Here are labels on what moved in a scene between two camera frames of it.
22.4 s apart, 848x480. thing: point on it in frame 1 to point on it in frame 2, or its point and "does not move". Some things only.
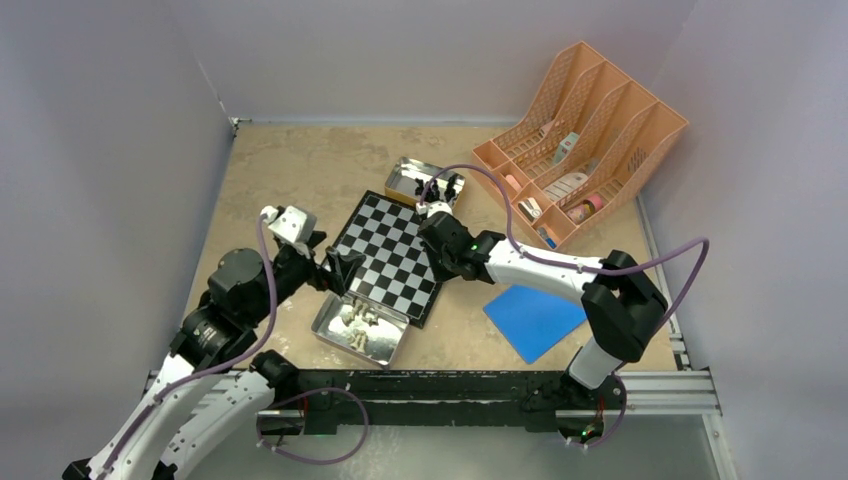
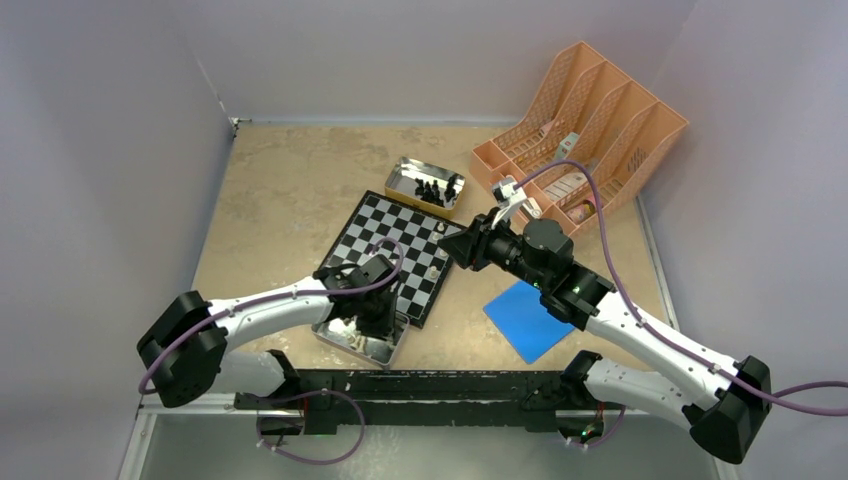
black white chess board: x=397 y=274 does not move
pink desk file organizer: x=582 y=138 does not move
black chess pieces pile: x=432 y=193 does not move
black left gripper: x=342 y=266 to x=383 y=326
